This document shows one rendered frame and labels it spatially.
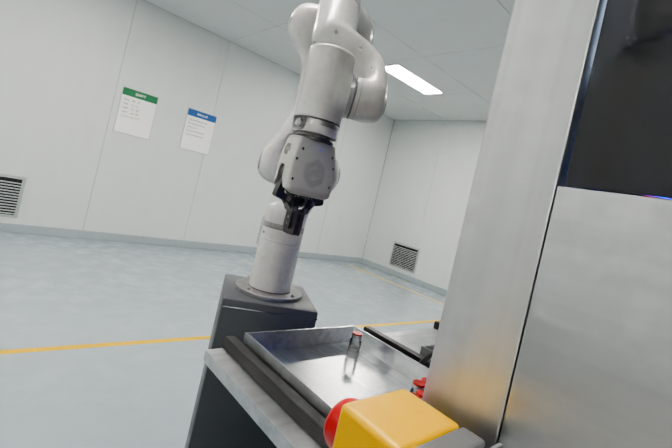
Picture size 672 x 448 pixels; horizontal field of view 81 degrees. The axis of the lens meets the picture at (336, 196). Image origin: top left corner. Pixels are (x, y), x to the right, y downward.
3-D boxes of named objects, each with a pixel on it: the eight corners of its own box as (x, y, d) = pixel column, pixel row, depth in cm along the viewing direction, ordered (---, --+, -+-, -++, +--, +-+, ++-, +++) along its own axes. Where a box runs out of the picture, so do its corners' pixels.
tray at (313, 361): (510, 442, 56) (515, 418, 56) (397, 505, 39) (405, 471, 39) (351, 341, 82) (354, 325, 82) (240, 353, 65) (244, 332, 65)
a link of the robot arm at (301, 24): (310, 195, 108) (251, 181, 106) (308, 188, 120) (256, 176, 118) (356, 9, 101) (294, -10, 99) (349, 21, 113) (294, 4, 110)
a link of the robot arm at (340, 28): (381, 42, 91) (375, 137, 73) (314, 22, 89) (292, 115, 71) (396, 6, 84) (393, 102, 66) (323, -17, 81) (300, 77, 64)
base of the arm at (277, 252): (235, 277, 119) (249, 217, 119) (295, 287, 124) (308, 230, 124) (235, 295, 101) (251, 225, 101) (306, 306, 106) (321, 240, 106)
